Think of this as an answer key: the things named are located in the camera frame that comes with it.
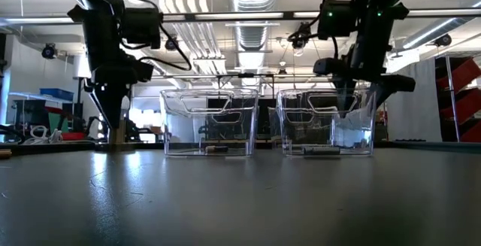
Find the clear plastic bin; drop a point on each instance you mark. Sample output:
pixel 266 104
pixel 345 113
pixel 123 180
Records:
pixel 308 125
pixel 210 103

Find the overhead light bar frame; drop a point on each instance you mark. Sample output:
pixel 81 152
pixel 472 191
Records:
pixel 225 16

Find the white curtain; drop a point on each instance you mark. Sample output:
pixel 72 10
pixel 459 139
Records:
pixel 413 118

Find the flat red object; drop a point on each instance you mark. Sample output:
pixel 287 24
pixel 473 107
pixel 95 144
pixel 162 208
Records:
pixel 73 136

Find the red shelf rack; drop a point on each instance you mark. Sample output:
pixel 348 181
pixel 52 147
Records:
pixel 466 107

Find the black ceiling spotlight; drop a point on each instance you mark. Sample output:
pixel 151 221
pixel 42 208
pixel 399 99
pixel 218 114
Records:
pixel 300 40
pixel 443 40
pixel 171 45
pixel 49 51

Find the slanted silver duct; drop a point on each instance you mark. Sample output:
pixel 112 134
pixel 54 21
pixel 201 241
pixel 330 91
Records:
pixel 432 31

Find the blue storage bin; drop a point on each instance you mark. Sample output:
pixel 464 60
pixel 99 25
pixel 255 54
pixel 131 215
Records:
pixel 56 95

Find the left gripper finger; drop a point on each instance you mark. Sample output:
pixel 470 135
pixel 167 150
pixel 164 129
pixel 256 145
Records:
pixel 118 101
pixel 104 101

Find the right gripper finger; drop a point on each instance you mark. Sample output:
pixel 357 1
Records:
pixel 343 95
pixel 379 93

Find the black metal table frame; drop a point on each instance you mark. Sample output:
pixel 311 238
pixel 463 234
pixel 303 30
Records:
pixel 56 146

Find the white ceiling pipes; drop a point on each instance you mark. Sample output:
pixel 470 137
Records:
pixel 199 39

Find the silver ribbed air duct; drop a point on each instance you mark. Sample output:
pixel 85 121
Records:
pixel 252 35

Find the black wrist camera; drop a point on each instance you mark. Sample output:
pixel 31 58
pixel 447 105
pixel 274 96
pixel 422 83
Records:
pixel 336 20
pixel 142 28

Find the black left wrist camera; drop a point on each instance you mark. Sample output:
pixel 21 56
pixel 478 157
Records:
pixel 142 28

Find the dark table mat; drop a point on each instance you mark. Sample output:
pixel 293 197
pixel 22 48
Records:
pixel 240 201

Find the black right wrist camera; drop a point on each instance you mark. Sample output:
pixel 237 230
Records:
pixel 336 20

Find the silver round weight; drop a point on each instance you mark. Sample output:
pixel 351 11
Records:
pixel 119 136

